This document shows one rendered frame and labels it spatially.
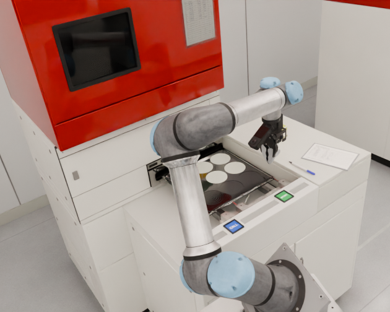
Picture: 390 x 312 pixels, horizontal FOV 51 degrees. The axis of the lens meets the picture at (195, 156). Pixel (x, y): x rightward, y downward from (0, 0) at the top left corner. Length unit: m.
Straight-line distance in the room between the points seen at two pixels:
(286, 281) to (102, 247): 1.06
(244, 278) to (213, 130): 0.39
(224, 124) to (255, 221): 0.54
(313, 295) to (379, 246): 1.74
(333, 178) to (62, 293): 1.81
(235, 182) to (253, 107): 0.68
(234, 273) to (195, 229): 0.18
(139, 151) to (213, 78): 0.47
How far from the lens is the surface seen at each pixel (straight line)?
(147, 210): 1.88
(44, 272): 2.99
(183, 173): 1.18
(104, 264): 2.09
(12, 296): 2.95
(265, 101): 1.27
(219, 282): 1.12
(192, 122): 1.10
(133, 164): 1.87
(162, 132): 1.18
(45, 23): 1.50
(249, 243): 1.56
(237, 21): 3.99
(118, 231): 2.01
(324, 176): 1.78
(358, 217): 2.15
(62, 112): 1.59
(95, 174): 1.80
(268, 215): 1.57
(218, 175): 1.89
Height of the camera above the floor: 1.99
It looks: 32 degrees down
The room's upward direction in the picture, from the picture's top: 7 degrees counter-clockwise
